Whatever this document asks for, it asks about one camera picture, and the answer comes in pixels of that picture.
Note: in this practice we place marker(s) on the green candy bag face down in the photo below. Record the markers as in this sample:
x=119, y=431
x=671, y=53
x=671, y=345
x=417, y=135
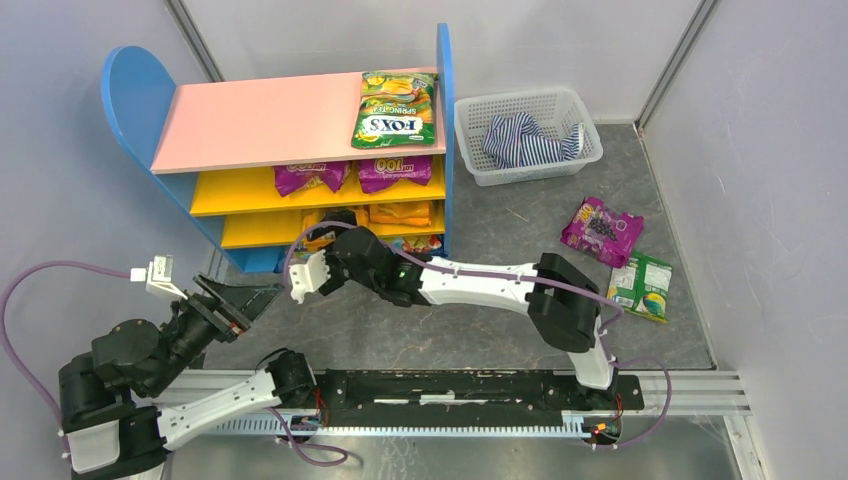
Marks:
x=641, y=286

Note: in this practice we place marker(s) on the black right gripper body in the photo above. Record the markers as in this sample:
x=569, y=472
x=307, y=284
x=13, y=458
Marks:
x=333, y=240

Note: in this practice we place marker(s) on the white plastic mesh basket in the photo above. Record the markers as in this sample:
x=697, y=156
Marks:
x=555, y=109

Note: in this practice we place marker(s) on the blue Blendy bag on shelf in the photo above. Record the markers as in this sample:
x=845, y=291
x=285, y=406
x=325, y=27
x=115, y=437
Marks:
x=432, y=245

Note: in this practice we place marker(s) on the purple grape candy bag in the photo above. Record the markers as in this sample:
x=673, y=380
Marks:
x=603, y=233

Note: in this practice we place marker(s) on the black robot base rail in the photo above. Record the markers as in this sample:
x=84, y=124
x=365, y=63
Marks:
x=446, y=403

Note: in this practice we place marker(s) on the blue Blendy candy bag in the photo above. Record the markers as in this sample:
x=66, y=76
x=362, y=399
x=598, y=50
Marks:
x=300, y=255

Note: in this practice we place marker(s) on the orange candy bag on shelf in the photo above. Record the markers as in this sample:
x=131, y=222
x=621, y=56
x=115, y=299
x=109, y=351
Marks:
x=414, y=213

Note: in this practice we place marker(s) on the purple 100 candy bag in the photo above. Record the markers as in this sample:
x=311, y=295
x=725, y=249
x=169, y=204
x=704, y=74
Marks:
x=290, y=179

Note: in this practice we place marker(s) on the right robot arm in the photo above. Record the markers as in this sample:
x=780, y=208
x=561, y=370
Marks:
x=562, y=303

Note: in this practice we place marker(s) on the green Fox's candy bag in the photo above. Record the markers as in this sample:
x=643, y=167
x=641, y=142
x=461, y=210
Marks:
x=395, y=109

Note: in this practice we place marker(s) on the orange mango candy bag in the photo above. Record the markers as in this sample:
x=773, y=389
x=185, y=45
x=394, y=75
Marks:
x=314, y=225

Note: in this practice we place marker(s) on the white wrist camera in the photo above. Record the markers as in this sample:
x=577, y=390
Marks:
x=309, y=277
x=157, y=277

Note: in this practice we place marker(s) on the blue pink yellow shelf unit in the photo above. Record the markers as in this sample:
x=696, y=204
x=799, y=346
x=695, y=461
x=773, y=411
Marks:
x=212, y=148

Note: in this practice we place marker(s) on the blue white striped cloth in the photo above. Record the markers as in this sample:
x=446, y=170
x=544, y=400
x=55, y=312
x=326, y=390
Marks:
x=518, y=141

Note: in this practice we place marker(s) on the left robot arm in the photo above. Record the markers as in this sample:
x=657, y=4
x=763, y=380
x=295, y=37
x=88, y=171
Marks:
x=111, y=437

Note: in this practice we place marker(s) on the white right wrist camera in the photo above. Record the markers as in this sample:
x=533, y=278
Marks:
x=309, y=277

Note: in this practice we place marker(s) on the purple 100 bag on shelf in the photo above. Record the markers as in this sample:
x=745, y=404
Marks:
x=381, y=173

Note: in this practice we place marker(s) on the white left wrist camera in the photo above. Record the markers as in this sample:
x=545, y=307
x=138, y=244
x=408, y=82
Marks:
x=157, y=277

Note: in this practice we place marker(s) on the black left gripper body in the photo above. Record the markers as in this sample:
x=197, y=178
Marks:
x=221, y=314

